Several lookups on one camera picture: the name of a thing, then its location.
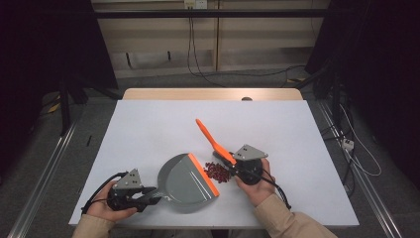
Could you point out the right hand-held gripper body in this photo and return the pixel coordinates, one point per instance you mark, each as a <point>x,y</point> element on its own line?
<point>251,170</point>

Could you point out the person's left hand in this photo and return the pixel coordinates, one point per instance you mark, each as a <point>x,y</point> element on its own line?
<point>99,208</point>

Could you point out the white wall socket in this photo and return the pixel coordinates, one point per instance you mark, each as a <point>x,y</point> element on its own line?
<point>195,4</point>

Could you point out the beige wooden cabinet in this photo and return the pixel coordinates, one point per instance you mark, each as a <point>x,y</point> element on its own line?
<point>158,39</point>

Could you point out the black curtain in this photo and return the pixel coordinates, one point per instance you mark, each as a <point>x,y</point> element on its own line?
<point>39,49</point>
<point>379,66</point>

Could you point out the red kidney beans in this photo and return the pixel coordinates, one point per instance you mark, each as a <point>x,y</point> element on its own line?
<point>218,172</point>

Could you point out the aluminium floor rail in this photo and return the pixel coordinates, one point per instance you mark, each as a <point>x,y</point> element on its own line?
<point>39,185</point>
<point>369,195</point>

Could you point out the black metal stand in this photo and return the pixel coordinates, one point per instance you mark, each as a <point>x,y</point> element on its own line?
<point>65,109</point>

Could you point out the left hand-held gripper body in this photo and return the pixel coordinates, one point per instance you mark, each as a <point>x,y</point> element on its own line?
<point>130,183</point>

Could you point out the grey dustpan with orange edge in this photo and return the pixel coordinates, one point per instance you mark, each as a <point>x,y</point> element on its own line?
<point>185,185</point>

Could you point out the person's right hand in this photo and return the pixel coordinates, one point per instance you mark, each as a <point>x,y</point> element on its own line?
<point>261,193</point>

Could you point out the orange brush with grey bristles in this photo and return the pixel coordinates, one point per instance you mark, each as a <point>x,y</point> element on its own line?
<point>211,139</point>

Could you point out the white power adapter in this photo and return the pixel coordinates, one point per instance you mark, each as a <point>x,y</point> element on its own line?
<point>347,144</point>

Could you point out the black horizontal metal bar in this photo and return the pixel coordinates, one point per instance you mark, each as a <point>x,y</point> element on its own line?
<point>211,13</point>

